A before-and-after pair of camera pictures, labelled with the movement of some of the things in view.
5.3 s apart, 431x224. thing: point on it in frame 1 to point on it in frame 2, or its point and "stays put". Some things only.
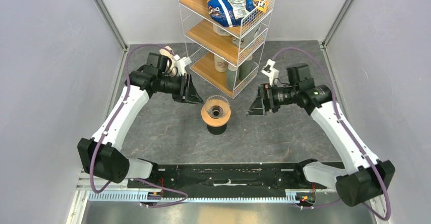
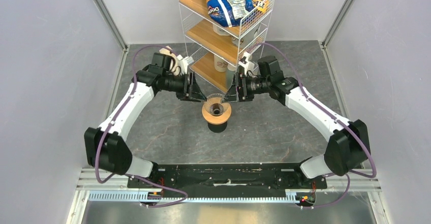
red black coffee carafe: x=216 y=130 to x=216 y=121
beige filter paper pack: x=167 y=52 stays put
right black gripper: x=269 y=92 to x=234 y=94
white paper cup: x=220 y=64 stays put
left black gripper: x=186 y=91 stays put
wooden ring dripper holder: x=216 y=113 stays put
